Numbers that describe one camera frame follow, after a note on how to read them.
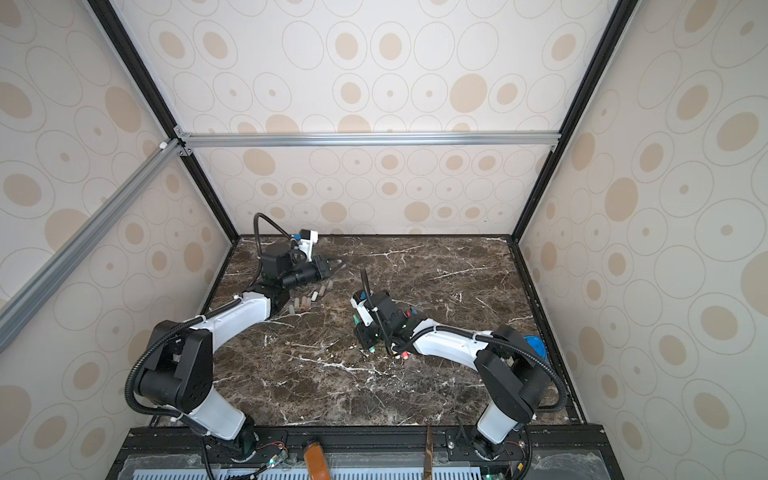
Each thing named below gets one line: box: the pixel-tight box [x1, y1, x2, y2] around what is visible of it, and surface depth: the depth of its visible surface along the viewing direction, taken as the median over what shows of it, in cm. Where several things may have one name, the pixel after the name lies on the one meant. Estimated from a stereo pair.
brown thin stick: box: [424, 424, 433, 480], surface depth 73 cm
